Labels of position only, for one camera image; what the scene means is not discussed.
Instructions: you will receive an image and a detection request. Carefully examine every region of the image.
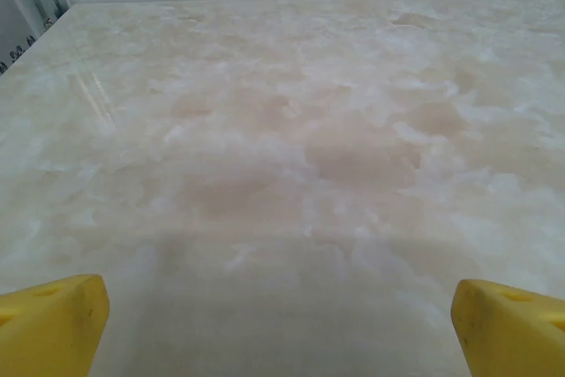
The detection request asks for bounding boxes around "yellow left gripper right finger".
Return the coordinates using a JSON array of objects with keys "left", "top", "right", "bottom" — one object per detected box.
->
[{"left": 449, "top": 278, "right": 565, "bottom": 377}]

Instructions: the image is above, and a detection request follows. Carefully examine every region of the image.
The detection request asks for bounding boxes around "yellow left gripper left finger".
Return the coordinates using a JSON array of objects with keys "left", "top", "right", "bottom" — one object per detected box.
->
[{"left": 0, "top": 274, "right": 110, "bottom": 377}]

